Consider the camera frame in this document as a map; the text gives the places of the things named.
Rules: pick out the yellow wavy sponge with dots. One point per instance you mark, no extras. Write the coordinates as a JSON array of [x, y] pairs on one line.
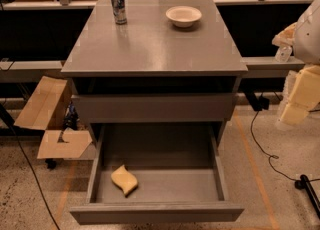
[[125, 180]]

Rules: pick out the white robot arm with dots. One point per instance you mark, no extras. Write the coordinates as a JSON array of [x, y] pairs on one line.
[[306, 45]]

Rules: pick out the grey drawer cabinet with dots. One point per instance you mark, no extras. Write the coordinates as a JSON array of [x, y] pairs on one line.
[[150, 56]]

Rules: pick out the clear sanitizer bottle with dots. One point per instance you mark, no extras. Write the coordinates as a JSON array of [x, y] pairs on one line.
[[283, 54]]

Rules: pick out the black stand base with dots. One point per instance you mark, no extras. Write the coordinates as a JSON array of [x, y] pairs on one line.
[[304, 183]]

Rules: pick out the closed grey top drawer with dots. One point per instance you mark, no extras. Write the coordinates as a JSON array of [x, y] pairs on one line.
[[154, 108]]

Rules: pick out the white bowl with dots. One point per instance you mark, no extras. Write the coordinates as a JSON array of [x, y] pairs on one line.
[[183, 16]]

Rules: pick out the open grey middle drawer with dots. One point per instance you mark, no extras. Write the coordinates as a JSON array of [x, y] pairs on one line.
[[179, 173]]

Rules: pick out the silver drink can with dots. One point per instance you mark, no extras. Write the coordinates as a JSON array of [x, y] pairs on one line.
[[119, 11]]

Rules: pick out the cardboard box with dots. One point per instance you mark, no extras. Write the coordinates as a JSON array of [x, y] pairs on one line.
[[45, 110]]

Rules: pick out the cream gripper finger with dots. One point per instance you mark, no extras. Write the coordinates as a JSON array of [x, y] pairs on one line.
[[301, 94], [285, 37]]

